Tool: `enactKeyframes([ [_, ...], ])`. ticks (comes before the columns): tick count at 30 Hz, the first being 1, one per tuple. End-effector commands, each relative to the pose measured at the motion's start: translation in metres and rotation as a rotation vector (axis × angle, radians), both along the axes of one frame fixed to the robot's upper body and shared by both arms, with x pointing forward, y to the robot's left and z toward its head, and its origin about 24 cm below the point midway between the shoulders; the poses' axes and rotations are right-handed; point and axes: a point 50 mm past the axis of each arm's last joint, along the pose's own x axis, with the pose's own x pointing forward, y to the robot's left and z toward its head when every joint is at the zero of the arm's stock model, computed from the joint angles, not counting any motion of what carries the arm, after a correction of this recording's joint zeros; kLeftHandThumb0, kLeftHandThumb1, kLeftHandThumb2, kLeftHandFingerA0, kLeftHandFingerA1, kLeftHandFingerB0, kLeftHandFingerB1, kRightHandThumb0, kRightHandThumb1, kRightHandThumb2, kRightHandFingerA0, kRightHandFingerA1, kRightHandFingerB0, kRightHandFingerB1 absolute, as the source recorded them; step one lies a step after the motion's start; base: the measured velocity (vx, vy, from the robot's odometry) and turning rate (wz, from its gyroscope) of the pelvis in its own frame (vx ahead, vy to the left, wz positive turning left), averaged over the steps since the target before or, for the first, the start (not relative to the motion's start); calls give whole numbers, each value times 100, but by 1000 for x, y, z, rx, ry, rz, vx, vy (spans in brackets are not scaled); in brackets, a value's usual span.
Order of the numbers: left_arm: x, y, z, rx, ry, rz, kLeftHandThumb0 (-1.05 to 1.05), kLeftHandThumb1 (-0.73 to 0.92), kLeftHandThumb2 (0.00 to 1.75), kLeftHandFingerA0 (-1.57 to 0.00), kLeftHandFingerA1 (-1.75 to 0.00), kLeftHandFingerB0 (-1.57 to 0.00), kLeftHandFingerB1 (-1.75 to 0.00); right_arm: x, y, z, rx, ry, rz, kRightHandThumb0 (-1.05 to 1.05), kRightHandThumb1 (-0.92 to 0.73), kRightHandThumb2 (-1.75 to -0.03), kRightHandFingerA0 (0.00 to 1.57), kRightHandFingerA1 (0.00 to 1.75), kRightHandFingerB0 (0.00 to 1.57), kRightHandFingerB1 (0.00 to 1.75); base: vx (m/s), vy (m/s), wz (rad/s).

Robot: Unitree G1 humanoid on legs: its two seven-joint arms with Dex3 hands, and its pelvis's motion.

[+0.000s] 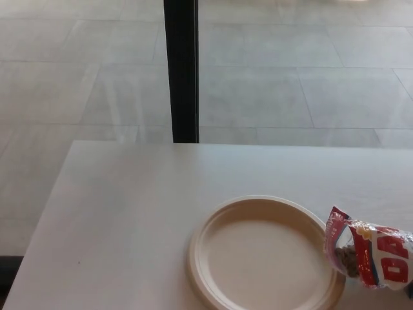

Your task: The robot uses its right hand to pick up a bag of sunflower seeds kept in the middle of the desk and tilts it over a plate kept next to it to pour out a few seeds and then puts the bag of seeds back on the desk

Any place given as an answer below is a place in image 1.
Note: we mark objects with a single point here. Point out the black vertical window frame post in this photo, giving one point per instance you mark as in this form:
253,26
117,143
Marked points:
181,71

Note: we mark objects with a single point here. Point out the round beige paper plate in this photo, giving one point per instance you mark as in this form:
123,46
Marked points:
258,255

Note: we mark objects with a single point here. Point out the red white sunflower seed bag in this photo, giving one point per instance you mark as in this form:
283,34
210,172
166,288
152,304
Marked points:
380,255

